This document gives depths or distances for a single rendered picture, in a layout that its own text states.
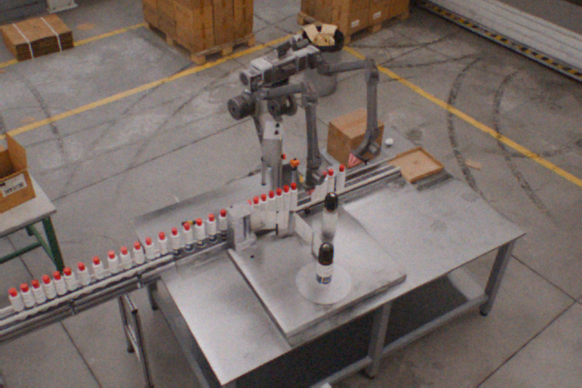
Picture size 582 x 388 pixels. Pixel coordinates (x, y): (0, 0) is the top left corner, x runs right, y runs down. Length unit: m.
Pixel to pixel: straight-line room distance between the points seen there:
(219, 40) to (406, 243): 4.06
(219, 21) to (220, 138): 1.65
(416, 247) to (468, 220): 0.44
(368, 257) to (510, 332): 1.40
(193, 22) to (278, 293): 4.09
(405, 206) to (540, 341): 1.34
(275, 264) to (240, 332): 0.46
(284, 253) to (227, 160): 2.21
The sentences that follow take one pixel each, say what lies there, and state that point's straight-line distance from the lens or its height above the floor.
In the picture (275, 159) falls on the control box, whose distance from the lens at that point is 3.61.
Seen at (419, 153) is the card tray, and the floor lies 0.83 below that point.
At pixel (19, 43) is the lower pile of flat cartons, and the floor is 0.21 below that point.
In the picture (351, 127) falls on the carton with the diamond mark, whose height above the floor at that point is 1.12.
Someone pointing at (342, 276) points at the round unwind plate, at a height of 0.89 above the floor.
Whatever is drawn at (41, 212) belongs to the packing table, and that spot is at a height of 0.78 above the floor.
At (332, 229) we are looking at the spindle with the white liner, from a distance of 3.76.
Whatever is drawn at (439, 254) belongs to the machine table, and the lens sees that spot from 3.88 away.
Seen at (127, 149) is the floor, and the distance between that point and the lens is 5.99.
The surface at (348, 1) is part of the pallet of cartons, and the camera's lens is 7.37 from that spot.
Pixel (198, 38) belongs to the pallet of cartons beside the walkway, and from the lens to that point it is 7.07.
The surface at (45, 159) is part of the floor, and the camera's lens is 6.07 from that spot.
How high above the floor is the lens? 3.58
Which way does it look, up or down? 39 degrees down
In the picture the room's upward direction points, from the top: 2 degrees clockwise
